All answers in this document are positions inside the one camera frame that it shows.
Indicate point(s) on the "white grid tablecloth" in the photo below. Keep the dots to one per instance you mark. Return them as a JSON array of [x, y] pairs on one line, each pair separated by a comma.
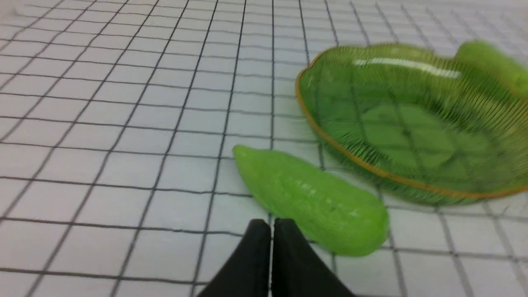
[[118, 118]]

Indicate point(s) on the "green glass plate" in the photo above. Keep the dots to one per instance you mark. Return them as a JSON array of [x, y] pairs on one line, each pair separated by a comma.
[[434, 130]]

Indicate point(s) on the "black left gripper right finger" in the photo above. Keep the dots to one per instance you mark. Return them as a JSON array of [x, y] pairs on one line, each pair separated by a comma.
[[297, 271]]

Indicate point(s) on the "green toy cucumber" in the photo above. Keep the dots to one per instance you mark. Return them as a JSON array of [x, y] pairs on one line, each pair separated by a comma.
[[488, 56], [342, 218]]

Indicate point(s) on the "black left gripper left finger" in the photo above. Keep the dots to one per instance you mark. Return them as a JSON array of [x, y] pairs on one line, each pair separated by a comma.
[[246, 271]]

